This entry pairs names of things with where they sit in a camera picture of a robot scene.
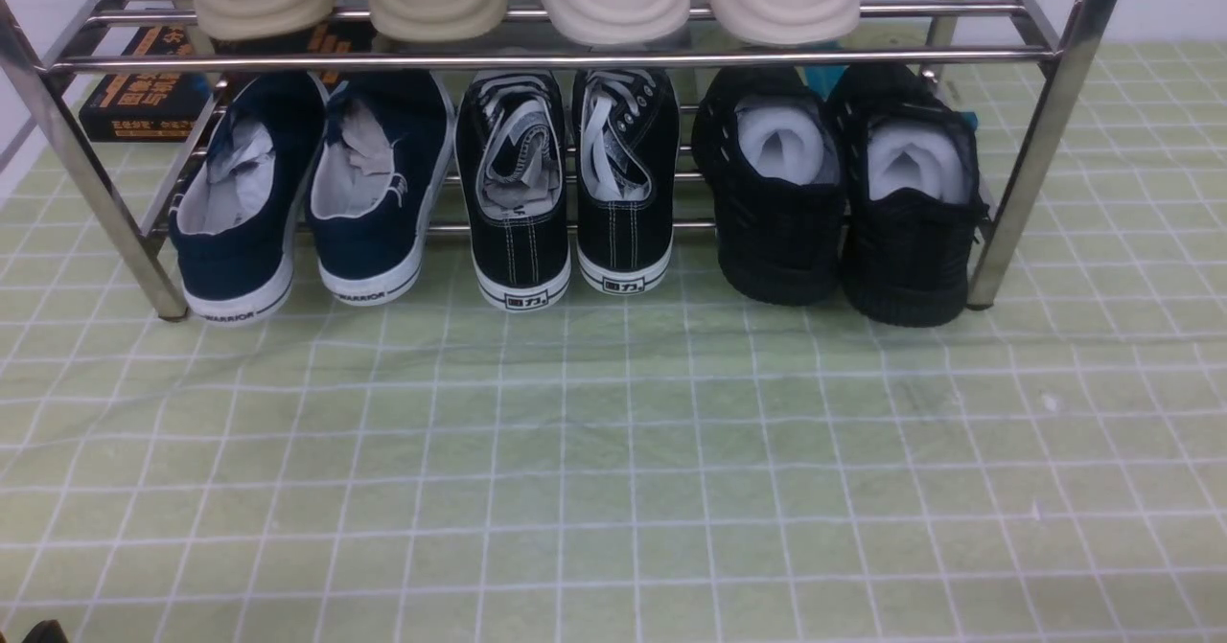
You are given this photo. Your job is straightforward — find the navy canvas sneaker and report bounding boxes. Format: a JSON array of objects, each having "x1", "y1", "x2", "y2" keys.
[
  {"x1": 168, "y1": 72, "x2": 326, "y2": 326},
  {"x1": 306, "y1": 67, "x2": 456, "y2": 307}
]

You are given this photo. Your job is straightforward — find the teal object behind rack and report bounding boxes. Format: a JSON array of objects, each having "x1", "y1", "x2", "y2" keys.
[{"x1": 802, "y1": 40, "x2": 847, "y2": 101}]

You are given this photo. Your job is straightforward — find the stainless steel shoe rack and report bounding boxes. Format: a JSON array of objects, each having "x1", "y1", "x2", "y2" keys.
[{"x1": 2, "y1": 0, "x2": 1118, "y2": 323}]

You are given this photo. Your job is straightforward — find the green checked floor mat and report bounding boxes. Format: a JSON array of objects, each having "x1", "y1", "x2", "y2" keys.
[{"x1": 1, "y1": 43, "x2": 1226, "y2": 642}]

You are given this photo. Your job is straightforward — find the black white-laced sneaker right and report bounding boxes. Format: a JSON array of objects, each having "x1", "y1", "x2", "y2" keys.
[{"x1": 571, "y1": 67, "x2": 681, "y2": 295}]

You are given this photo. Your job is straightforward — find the black white-laced sneaker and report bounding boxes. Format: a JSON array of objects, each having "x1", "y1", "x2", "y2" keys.
[
  {"x1": 454, "y1": 70, "x2": 571, "y2": 312},
  {"x1": 571, "y1": 67, "x2": 681, "y2": 295}
]

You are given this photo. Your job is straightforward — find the black white-laced sneaker left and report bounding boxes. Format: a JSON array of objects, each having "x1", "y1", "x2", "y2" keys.
[{"x1": 454, "y1": 70, "x2": 571, "y2": 312}]

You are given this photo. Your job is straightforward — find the black knit shoe left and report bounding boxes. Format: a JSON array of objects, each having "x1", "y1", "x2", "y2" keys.
[{"x1": 690, "y1": 65, "x2": 847, "y2": 306}]

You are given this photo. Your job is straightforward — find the black knit shoe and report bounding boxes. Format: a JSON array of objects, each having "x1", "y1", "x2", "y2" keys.
[
  {"x1": 690, "y1": 65, "x2": 847, "y2": 306},
  {"x1": 827, "y1": 63, "x2": 987, "y2": 328}
]

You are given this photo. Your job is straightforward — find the black knit shoe right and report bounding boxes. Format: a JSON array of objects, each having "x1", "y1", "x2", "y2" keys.
[{"x1": 827, "y1": 63, "x2": 987, "y2": 328}]

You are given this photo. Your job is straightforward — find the black orange-lettered book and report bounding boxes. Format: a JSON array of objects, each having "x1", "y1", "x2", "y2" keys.
[{"x1": 79, "y1": 22, "x2": 375, "y2": 144}]

